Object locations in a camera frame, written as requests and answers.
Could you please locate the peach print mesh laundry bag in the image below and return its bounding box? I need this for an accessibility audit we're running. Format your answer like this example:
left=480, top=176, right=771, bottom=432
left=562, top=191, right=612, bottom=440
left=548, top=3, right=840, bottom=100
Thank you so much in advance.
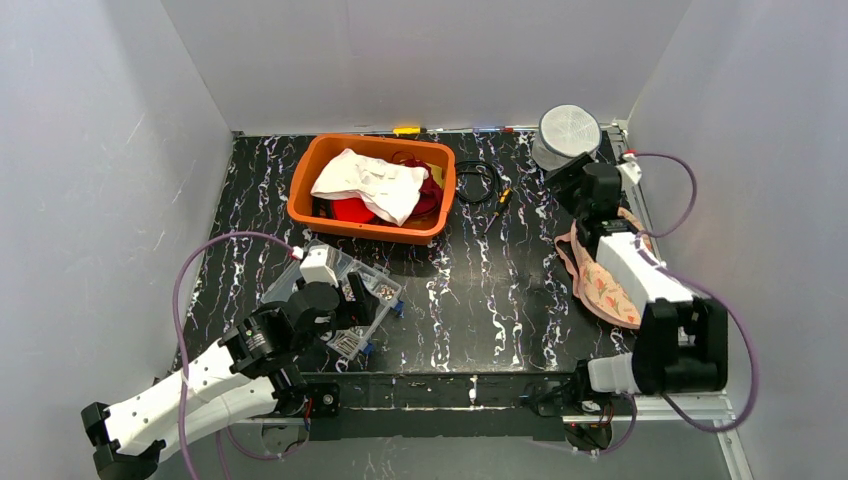
left=554, top=221, right=642, bottom=330

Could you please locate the white bra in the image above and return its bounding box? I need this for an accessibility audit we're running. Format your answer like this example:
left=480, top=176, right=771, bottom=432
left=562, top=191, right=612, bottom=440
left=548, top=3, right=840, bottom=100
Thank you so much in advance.
left=310, top=148, right=427, bottom=226

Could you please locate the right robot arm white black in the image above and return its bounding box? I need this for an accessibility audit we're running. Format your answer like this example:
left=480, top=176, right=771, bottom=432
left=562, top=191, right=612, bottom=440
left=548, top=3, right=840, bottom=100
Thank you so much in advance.
left=549, top=153, right=728, bottom=400

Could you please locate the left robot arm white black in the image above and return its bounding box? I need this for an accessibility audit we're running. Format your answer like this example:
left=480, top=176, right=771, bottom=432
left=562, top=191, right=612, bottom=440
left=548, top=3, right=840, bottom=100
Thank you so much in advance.
left=81, top=272, right=397, bottom=479

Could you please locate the bright red bra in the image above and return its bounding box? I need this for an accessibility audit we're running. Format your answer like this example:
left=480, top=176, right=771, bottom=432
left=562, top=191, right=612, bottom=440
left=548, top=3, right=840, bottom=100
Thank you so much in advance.
left=312, top=197, right=377, bottom=224

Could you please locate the dark red bra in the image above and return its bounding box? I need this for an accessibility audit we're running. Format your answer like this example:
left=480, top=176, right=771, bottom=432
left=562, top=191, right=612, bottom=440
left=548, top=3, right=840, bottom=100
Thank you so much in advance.
left=392, top=151, right=444, bottom=219

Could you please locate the clear plastic screw organizer box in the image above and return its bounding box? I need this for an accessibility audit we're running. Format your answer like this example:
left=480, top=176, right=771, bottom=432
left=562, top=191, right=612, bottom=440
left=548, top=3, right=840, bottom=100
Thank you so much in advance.
left=260, top=240, right=403, bottom=360

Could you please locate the orange black screwdriver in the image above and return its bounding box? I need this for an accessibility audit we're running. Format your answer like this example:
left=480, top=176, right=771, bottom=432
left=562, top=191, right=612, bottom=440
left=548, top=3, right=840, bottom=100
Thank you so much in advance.
left=483, top=188, right=513, bottom=234

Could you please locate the orange plastic basin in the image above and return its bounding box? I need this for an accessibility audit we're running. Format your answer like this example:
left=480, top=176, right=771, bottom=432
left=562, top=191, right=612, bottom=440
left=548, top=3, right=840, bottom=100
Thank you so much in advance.
left=287, top=134, right=457, bottom=245

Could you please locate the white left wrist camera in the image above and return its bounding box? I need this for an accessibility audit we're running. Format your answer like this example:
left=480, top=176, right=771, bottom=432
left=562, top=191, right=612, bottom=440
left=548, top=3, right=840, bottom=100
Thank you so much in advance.
left=291, top=245, right=339, bottom=287

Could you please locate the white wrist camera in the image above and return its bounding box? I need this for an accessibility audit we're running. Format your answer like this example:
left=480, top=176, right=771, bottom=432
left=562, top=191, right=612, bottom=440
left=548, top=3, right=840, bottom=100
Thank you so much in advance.
left=616, top=150, right=642, bottom=188
left=291, top=245, right=339, bottom=287

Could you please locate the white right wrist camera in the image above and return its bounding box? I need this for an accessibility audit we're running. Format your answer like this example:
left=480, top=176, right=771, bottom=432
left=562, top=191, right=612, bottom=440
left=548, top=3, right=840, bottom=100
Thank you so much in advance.
left=616, top=150, right=642, bottom=188

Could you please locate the black coiled cable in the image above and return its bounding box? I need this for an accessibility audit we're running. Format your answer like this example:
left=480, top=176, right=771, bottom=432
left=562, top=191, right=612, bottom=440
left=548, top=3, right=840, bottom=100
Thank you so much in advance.
left=454, top=160, right=501, bottom=205

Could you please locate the yellow marker at wall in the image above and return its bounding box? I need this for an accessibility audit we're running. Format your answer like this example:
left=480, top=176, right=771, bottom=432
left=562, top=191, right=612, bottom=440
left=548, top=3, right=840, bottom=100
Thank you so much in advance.
left=392, top=126, right=426, bottom=135

